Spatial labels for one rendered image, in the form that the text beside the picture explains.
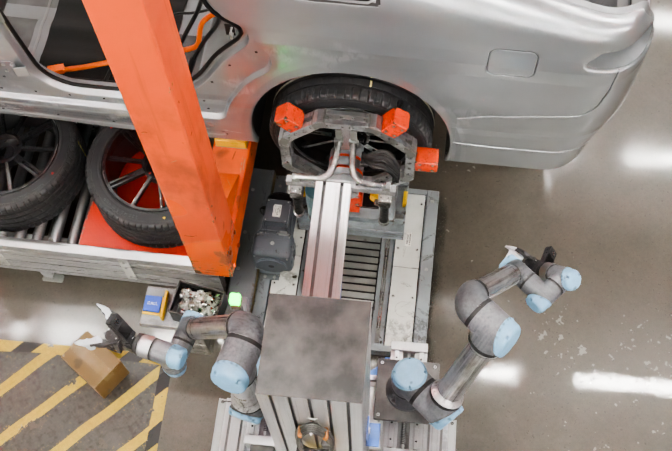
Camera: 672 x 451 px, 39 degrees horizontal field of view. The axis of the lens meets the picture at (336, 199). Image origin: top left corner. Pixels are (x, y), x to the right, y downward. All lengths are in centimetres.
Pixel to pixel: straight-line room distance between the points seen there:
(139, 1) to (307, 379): 100
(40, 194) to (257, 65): 130
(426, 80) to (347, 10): 44
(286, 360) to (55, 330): 250
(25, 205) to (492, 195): 218
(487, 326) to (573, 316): 160
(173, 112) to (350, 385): 105
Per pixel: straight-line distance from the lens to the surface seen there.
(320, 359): 224
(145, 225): 415
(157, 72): 267
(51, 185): 436
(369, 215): 437
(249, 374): 287
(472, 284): 303
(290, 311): 228
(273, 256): 412
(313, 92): 361
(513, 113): 358
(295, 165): 391
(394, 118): 352
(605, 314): 456
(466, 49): 327
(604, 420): 441
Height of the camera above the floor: 416
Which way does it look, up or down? 63 degrees down
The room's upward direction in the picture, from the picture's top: 3 degrees counter-clockwise
